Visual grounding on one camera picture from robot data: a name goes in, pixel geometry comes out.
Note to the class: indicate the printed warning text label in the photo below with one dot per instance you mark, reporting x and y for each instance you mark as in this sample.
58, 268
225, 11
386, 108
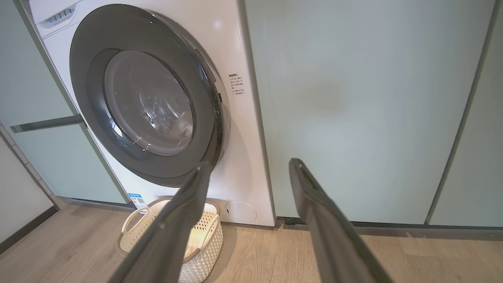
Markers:
237, 84

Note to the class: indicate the dark wall skirting board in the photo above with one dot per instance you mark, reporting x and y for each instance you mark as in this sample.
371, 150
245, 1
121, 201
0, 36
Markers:
27, 230

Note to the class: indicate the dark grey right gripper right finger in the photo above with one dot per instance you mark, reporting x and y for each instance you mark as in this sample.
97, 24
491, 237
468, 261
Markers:
330, 236

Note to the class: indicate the white detergent drawer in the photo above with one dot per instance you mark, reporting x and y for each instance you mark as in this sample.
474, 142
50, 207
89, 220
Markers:
59, 15

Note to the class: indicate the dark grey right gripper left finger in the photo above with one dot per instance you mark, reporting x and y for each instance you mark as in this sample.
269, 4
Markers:
173, 236

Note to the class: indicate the blue energy label sticker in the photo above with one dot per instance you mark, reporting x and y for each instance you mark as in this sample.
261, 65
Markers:
137, 200

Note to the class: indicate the white front-load washing machine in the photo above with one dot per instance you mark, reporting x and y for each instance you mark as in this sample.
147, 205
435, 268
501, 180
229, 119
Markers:
243, 165

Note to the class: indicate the dark cabinet plinth strip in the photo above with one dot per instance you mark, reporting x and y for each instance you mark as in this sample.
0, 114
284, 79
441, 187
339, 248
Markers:
432, 232
98, 203

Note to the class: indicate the white perforated laundry basket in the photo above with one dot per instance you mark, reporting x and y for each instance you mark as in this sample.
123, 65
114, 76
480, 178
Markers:
204, 255

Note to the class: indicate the dark round washing machine door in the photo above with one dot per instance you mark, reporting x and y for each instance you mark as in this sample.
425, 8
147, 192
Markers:
94, 78

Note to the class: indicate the round white filter cover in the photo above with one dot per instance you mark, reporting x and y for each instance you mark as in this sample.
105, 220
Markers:
240, 211

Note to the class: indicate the pale green cabinet panel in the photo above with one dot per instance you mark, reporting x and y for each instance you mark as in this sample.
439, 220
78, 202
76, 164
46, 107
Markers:
23, 70
67, 165
475, 157
373, 118

